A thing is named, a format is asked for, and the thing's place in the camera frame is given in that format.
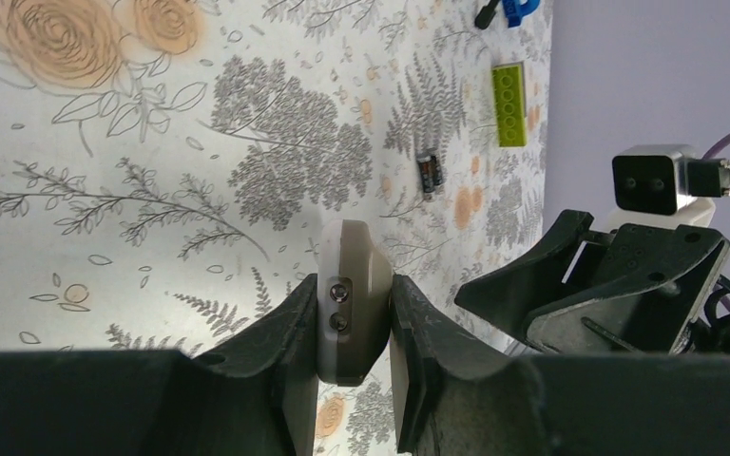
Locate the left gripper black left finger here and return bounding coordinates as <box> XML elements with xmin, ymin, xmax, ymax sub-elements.
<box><xmin>0</xmin><ymin>275</ymin><xmax>318</xmax><ymax>455</ymax></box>

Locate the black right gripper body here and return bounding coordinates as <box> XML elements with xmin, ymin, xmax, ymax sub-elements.
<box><xmin>525</xmin><ymin>223</ymin><xmax>730</xmax><ymax>354</ymax></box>

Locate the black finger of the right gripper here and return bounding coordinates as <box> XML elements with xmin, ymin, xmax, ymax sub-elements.
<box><xmin>454</xmin><ymin>210</ymin><xmax>594</xmax><ymax>340</ymax></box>

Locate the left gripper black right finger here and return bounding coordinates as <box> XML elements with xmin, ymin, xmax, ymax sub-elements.
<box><xmin>389</xmin><ymin>275</ymin><xmax>730</xmax><ymax>455</ymax></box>

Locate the white remote control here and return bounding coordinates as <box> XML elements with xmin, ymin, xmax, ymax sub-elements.
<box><xmin>317</xmin><ymin>219</ymin><xmax>394</xmax><ymax>387</ymax></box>

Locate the black AA battery pair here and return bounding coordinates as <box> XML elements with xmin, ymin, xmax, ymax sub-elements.
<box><xmin>415</xmin><ymin>148</ymin><xmax>444</xmax><ymax>201</ymax></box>

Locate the floral patterned table mat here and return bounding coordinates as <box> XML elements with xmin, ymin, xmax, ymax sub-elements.
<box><xmin>0</xmin><ymin>1</ymin><xmax>553</xmax><ymax>358</ymax></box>

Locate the black microphone tripod stand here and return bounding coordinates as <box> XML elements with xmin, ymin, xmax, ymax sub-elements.
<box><xmin>474</xmin><ymin>0</ymin><xmax>502</xmax><ymax>29</ymax></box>

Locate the blue plastic cap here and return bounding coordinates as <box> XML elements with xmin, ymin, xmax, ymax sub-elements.
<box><xmin>501</xmin><ymin>0</ymin><xmax>541</xmax><ymax>29</ymax></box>

